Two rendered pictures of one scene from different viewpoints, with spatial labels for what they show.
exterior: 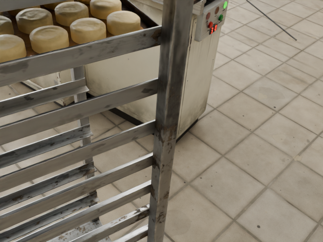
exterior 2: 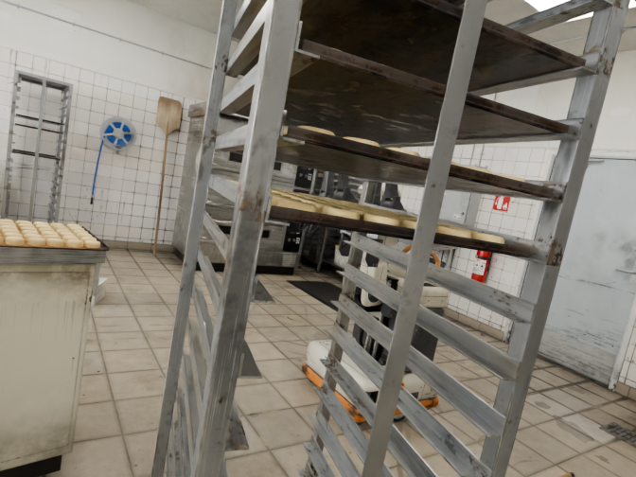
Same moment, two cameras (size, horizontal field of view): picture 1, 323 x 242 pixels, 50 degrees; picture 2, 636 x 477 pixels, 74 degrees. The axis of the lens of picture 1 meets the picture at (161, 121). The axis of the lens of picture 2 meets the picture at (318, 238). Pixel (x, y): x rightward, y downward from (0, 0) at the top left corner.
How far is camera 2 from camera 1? 123 cm
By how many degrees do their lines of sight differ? 75
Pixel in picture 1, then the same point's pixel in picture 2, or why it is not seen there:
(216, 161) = (125, 443)
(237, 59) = not seen: outside the picture
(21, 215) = (387, 334)
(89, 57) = not seen: hidden behind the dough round
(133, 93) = (363, 241)
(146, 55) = (13, 346)
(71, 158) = (376, 285)
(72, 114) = (380, 250)
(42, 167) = (385, 289)
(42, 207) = (380, 328)
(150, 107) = (17, 430)
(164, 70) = not seen: hidden behind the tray
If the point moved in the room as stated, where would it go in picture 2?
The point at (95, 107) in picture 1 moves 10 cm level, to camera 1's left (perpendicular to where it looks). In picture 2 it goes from (374, 247) to (368, 251)
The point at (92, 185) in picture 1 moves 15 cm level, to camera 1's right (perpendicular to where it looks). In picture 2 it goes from (363, 314) to (371, 302)
